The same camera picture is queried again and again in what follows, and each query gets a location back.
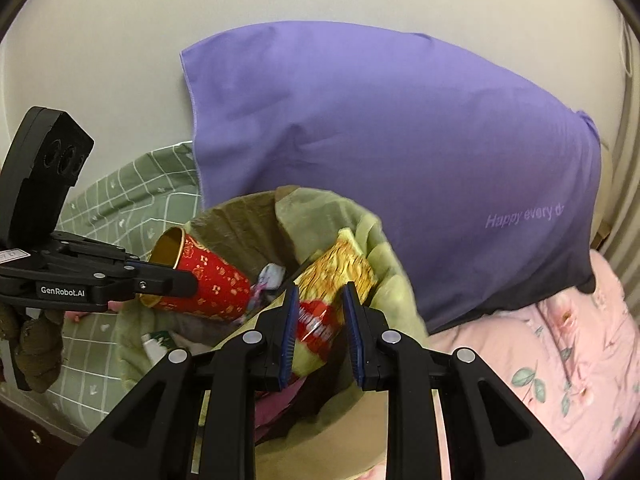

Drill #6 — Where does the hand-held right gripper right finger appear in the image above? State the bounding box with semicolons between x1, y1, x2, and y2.
342;281;586;480

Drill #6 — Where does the olive green plastic bag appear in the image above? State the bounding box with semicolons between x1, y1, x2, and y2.
117;187;431;480

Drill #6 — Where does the pink floral blanket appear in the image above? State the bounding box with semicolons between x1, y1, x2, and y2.
385;250;640;480

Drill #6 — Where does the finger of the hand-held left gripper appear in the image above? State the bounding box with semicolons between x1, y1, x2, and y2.
131;262;199;302

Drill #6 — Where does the red paper cup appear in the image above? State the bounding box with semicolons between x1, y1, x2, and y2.
139;226;252;323

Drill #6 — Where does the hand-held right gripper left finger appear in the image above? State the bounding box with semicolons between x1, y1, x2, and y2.
55;285;301;480

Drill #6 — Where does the person's left hand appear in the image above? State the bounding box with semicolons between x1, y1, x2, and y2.
0;305;65;392

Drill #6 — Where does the purple pillow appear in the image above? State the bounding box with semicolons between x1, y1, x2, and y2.
180;20;603;333

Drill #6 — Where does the green checked bedsheet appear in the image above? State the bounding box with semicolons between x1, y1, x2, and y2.
30;142;206;436

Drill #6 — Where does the white purple candy wrapper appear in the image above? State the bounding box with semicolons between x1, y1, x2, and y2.
252;262;286;306

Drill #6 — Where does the yellow red snack bag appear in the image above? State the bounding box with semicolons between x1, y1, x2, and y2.
290;227;378;378

